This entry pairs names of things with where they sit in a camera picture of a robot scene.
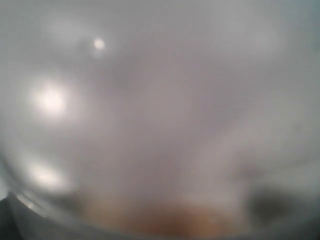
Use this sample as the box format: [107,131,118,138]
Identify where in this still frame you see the clear strainer lid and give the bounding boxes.
[0,0,320,224]

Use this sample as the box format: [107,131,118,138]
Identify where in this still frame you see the wooden cubes and gold coins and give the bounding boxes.
[83,201,237,238]

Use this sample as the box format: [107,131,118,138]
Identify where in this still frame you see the clear graduated shaker cup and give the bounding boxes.
[0,192,320,240]

